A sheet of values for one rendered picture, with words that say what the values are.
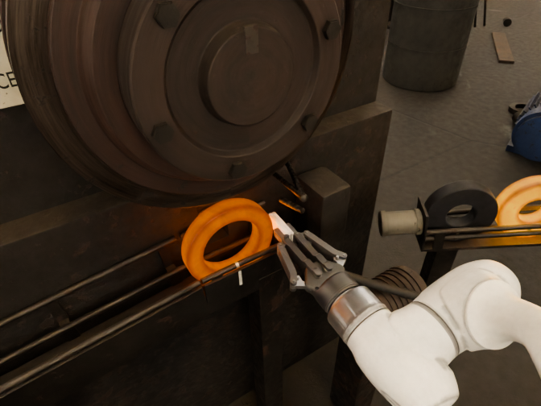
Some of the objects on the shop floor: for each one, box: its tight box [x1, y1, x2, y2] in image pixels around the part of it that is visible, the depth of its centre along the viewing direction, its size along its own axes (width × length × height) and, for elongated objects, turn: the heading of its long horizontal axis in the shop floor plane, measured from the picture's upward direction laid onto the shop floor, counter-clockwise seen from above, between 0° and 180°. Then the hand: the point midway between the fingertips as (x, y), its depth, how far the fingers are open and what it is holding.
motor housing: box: [330, 265, 427, 406], centre depth 113 cm, size 13×22×54 cm, turn 124°
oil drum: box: [382, 0, 480, 92], centre depth 304 cm, size 59×59×89 cm
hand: (280, 228), depth 83 cm, fingers closed
